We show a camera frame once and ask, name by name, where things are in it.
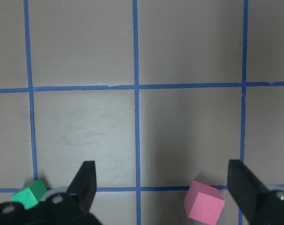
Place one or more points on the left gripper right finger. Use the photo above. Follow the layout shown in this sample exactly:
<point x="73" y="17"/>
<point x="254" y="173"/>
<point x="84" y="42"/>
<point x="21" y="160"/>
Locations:
<point x="245" y="188"/>

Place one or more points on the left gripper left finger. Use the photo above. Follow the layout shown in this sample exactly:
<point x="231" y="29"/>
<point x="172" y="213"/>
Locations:
<point x="83" y="187"/>

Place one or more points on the pink cube front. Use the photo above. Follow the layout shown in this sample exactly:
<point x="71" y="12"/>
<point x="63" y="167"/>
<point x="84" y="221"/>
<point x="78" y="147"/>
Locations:
<point x="203" y="203"/>

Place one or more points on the green cube centre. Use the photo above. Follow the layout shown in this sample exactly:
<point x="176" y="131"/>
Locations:
<point x="30" y="195"/>

